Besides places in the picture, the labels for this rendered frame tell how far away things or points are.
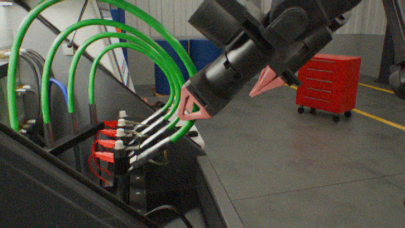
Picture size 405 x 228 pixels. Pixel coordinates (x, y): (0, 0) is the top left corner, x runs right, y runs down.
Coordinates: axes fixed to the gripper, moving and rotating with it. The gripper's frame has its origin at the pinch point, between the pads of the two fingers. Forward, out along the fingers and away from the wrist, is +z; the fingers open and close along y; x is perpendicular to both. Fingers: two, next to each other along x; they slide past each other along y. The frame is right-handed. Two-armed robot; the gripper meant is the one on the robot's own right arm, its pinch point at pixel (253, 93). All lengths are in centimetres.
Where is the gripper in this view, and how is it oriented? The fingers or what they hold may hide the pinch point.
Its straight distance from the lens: 74.6
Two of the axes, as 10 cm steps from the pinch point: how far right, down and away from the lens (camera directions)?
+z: -7.1, 6.6, 2.5
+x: -0.8, 2.9, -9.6
